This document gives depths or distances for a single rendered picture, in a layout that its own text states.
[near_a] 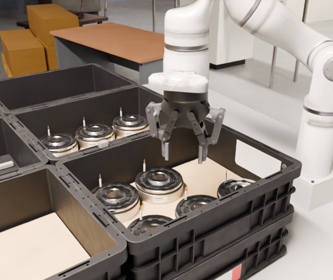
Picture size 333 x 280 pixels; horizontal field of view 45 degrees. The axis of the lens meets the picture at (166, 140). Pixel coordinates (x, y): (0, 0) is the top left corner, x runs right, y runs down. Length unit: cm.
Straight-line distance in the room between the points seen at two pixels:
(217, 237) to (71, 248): 26
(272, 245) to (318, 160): 27
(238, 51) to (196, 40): 413
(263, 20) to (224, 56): 370
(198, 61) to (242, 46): 415
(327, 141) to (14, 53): 349
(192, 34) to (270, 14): 34
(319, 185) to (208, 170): 29
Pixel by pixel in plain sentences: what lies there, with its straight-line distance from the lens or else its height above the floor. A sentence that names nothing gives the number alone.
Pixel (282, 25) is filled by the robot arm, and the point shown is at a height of 115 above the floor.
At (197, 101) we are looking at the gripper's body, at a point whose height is 109.
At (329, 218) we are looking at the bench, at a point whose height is 70.
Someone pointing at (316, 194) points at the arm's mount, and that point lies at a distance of 109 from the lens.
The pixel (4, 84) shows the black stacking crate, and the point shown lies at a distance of 137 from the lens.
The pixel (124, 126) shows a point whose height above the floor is 86.
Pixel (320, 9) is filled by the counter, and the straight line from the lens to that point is 810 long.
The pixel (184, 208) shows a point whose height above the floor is 86.
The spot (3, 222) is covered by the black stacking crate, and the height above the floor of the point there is 84.
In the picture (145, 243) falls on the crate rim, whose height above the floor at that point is 92.
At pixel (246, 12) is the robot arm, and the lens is 92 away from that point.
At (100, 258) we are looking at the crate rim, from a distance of 58.
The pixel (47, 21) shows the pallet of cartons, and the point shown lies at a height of 62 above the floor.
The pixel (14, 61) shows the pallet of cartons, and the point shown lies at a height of 28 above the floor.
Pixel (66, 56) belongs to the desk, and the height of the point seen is 42.
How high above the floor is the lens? 132
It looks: 26 degrees down
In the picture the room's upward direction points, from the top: straight up
